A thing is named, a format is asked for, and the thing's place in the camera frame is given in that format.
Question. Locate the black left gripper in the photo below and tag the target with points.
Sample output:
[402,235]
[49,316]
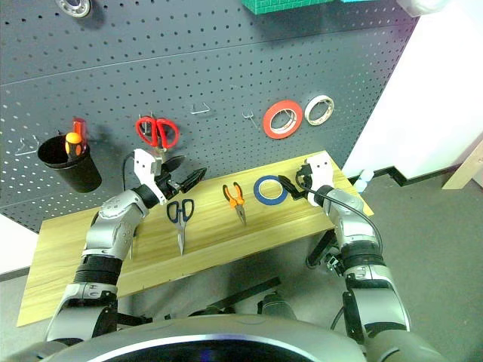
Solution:
[166,186]

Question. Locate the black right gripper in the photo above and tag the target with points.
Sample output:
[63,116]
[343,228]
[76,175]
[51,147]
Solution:
[302,179]

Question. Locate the blue tape roll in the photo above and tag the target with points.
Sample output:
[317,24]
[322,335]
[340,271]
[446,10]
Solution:
[256,190]

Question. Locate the orange and black pliers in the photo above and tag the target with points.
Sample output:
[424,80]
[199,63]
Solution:
[237,205]

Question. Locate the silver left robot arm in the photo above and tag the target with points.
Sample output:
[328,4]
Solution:
[109,226]

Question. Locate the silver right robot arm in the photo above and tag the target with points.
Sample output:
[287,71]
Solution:
[354,226]

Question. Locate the grey perforated pegboard wall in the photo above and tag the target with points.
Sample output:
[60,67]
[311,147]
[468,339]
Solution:
[188,56]

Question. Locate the black and blue scissors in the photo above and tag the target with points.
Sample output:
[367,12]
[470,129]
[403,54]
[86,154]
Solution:
[181,234]

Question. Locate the red tape roll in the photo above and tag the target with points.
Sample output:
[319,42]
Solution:
[268,126]

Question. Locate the small white round caps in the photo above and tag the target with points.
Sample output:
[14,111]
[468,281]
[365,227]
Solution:
[364,181]

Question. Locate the white tape roll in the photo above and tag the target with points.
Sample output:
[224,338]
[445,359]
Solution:
[329,100]

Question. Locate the black plastic cup holder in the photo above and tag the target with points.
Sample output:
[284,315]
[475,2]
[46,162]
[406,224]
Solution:
[79,177]

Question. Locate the dark grey rounded shell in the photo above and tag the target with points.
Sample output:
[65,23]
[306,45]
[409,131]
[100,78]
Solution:
[211,311]
[277,305]

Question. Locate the orange and black screwdriver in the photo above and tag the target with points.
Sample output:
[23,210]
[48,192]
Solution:
[72,138]

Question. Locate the grey rounded robot chest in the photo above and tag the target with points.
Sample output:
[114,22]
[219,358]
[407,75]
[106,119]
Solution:
[188,332]

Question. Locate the light wooden furniture piece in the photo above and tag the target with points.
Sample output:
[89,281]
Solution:
[466,169]

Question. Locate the green plastic bin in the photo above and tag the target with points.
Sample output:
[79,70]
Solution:
[271,5]

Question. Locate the silver round bearing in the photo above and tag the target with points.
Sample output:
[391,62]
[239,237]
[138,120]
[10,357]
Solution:
[64,8]

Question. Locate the white rounded plastic object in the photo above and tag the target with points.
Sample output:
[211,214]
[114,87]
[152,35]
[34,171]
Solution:
[419,5]

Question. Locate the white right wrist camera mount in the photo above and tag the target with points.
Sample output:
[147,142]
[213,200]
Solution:
[320,169]

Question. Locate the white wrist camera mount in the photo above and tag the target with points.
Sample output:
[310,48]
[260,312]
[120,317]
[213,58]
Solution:
[142,162]
[320,169]

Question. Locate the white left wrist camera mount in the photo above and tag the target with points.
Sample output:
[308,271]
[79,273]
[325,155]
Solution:
[142,162]

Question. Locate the black metal frame bar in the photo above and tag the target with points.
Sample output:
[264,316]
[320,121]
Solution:
[256,288]

